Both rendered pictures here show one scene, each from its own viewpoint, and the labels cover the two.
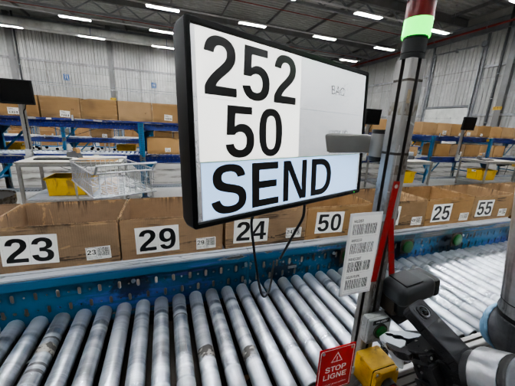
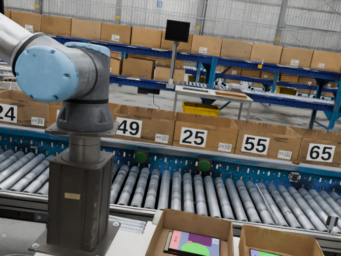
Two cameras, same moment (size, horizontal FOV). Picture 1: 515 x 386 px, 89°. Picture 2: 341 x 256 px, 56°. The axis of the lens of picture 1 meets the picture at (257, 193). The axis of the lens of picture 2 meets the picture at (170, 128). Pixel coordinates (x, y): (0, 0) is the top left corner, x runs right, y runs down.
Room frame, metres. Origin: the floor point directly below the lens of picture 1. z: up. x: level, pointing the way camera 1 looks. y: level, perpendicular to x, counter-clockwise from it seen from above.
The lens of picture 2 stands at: (-0.40, -1.62, 1.50)
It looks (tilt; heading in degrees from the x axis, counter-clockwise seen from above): 14 degrees down; 20
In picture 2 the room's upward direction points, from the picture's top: 7 degrees clockwise
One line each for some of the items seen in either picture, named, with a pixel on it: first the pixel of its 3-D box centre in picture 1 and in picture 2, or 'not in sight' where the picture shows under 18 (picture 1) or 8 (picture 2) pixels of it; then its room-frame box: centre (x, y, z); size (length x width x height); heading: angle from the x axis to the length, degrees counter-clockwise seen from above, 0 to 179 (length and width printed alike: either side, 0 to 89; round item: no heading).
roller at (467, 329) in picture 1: (412, 294); not in sight; (1.01, -0.70, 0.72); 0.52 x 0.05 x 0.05; 20
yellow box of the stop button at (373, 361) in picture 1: (388, 368); not in sight; (0.52, -0.35, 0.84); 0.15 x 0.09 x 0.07; 110
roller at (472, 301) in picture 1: (444, 286); (129, 186); (1.07, -0.89, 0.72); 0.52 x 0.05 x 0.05; 20
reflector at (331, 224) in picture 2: not in sight; (330, 226); (1.16, -1.90, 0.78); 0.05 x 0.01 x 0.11; 110
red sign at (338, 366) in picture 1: (345, 364); not in sight; (0.52, -0.24, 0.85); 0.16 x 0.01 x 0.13; 110
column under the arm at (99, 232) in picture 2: not in sight; (81, 197); (0.52, -0.97, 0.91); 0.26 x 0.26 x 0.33; 15
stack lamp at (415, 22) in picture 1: (418, 20); not in sight; (0.57, -0.29, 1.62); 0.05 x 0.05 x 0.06
